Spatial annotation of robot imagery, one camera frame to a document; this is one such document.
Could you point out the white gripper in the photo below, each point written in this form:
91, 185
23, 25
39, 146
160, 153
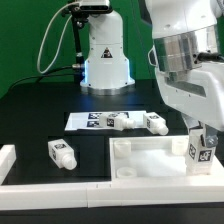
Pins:
200, 97

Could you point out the white square table top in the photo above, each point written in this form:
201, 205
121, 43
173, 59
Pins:
151, 159

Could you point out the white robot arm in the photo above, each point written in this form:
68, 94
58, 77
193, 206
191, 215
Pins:
188, 67

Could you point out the white marker sheet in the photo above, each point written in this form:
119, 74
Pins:
90, 120

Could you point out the white U-shaped fence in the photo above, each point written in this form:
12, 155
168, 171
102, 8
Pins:
98, 194

